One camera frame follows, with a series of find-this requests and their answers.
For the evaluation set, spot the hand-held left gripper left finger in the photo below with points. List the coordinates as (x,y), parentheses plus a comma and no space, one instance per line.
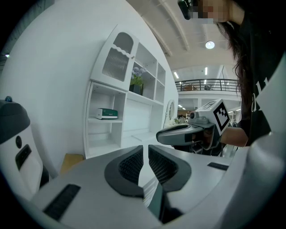
(89,179)

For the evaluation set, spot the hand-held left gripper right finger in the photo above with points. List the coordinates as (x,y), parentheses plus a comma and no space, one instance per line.
(190,174)

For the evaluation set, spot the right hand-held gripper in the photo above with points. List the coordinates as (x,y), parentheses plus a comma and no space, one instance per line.
(220,116)

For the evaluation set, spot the dark green box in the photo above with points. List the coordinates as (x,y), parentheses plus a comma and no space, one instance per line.
(107,113)

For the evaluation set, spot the person's right forearm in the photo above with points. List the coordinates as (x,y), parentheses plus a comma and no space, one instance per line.
(234,136)

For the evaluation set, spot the white desk with shelves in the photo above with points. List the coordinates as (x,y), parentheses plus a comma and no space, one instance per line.
(136,111)

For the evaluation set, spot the person's right hand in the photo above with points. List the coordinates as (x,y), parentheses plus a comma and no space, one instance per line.
(207,137)

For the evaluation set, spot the brown cardboard box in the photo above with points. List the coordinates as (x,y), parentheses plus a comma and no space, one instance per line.
(71,162)

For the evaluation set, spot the white vanity table with mirror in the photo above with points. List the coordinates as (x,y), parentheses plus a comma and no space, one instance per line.
(171,111)

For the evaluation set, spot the black balcony railing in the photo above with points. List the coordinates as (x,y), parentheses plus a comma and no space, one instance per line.
(205,85)

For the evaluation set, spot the blue flowers in black box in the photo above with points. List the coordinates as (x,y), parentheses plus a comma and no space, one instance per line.
(136,80)

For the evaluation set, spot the white black service robot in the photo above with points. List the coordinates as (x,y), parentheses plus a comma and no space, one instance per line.
(20,145)

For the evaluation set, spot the white ribbed glass cabinet door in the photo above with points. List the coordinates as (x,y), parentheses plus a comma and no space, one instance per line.
(116,64)

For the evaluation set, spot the round ceiling light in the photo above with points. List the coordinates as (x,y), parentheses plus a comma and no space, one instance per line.
(210,45)

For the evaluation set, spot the person's black shirt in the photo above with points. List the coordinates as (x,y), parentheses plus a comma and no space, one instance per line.
(263,67)

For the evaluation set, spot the person's face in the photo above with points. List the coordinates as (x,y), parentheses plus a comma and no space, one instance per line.
(219,10)

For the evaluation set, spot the black head camera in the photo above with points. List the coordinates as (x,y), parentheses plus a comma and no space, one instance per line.
(186,7)

